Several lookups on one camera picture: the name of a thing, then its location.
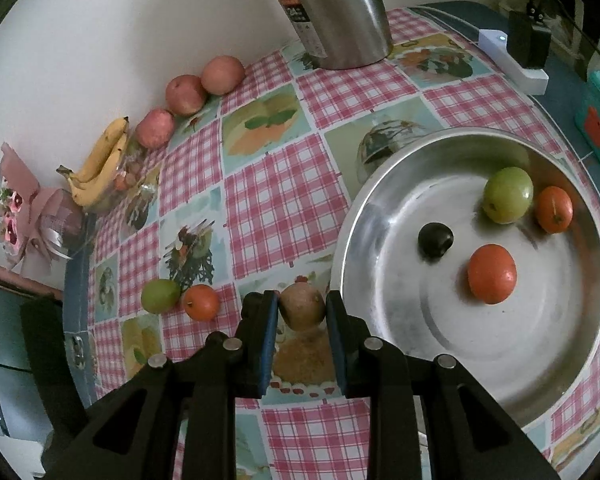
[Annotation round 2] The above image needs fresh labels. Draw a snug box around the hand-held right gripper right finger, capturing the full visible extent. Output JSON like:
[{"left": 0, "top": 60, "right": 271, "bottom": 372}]
[{"left": 325, "top": 290, "right": 563, "bottom": 480}]

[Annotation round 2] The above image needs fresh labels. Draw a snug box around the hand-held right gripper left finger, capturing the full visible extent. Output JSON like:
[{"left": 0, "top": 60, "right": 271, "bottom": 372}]
[{"left": 42, "top": 290, "right": 281, "bottom": 480}]

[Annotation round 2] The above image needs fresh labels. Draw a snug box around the brown kiwi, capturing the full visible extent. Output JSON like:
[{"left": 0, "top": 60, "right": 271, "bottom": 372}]
[{"left": 279, "top": 282, "right": 327, "bottom": 331}]

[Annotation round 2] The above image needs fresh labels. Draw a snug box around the orange tangerine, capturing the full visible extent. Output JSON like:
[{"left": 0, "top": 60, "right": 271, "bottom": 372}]
[
  {"left": 536, "top": 186, "right": 574, "bottom": 234},
  {"left": 182, "top": 284, "right": 221, "bottom": 322},
  {"left": 467, "top": 244, "right": 518, "bottom": 306}
]

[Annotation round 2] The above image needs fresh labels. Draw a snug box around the steel basin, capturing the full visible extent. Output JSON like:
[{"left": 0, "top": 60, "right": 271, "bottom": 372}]
[{"left": 330, "top": 127, "right": 600, "bottom": 428}]

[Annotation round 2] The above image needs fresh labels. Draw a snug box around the green jujube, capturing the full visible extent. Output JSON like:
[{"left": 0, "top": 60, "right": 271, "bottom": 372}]
[{"left": 141, "top": 279, "right": 182, "bottom": 314}]

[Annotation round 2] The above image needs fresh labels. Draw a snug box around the dark plum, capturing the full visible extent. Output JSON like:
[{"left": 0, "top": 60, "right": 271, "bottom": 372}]
[{"left": 418, "top": 222, "right": 454, "bottom": 261}]

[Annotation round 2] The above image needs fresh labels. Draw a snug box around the green apple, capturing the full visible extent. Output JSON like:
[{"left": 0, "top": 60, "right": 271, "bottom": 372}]
[{"left": 482, "top": 166, "right": 535, "bottom": 224}]

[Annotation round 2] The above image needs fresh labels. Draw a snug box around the black chair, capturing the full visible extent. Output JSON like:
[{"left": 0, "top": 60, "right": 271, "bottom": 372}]
[{"left": 20, "top": 299, "right": 90, "bottom": 466}]

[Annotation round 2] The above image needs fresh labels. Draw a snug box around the red apple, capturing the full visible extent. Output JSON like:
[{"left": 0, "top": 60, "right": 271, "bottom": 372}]
[
  {"left": 201, "top": 55, "right": 246, "bottom": 96},
  {"left": 165, "top": 74, "right": 207, "bottom": 116},
  {"left": 135, "top": 109, "right": 176, "bottom": 149}
]

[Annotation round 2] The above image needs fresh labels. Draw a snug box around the yellow banana bunch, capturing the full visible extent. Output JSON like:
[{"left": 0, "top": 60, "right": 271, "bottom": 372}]
[{"left": 56, "top": 116, "right": 130, "bottom": 207}]

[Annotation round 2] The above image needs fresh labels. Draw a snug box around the pink flower bouquet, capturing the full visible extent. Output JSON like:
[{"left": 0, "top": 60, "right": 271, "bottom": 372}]
[{"left": 0, "top": 142, "right": 90, "bottom": 281}]

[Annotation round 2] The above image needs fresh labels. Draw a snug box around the white power strip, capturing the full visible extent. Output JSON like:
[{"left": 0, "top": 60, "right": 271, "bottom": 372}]
[{"left": 477, "top": 29, "right": 550, "bottom": 96}]

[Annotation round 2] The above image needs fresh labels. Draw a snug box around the steel thermos jug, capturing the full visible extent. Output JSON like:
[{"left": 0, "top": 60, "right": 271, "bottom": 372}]
[{"left": 260, "top": 0, "right": 397, "bottom": 71}]

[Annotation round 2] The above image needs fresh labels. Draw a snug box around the teal tissue pack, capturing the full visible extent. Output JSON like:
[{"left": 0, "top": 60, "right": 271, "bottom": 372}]
[{"left": 574, "top": 69, "right": 600, "bottom": 166}]

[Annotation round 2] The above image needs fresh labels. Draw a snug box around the black power adapter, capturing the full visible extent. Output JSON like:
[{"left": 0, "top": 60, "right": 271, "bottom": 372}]
[{"left": 507, "top": 7, "right": 553, "bottom": 69}]

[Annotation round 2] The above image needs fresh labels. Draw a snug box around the pinkish wooden rail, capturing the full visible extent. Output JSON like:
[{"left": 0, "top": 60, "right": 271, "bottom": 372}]
[{"left": 0, "top": 264, "right": 66, "bottom": 302}]

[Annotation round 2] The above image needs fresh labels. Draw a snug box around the black cable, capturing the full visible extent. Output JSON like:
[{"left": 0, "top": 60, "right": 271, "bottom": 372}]
[{"left": 526, "top": 0, "right": 600, "bottom": 73}]

